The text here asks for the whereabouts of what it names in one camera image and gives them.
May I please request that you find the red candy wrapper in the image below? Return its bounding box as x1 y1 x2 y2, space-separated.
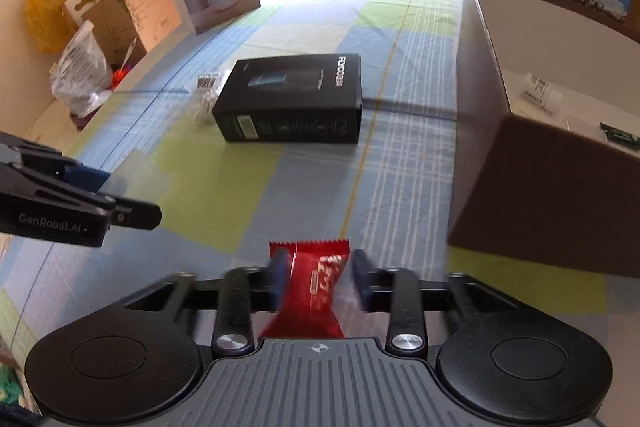
260 239 350 339

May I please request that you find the cotton swab plastic bag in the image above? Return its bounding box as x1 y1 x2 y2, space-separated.
193 74 222 124

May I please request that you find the black shaver box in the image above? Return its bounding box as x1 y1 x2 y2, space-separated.
213 53 362 144

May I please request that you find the white pill bottle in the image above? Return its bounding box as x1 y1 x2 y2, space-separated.
523 72 563 114

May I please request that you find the red small object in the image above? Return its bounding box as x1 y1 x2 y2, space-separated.
111 69 128 90

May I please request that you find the plaid tablecloth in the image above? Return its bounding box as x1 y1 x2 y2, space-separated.
0 0 640 358

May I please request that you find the clear plastic bag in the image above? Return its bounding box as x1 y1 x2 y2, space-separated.
49 20 112 117

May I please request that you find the yellow plastic bag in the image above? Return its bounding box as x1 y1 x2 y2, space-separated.
24 0 77 54

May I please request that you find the brown cardboard storage box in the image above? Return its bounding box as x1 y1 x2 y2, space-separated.
448 0 639 277

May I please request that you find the brown cardboard hanger box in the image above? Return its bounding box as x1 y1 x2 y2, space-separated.
64 0 146 66

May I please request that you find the pink paper envelope box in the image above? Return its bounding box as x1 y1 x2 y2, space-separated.
124 0 181 52

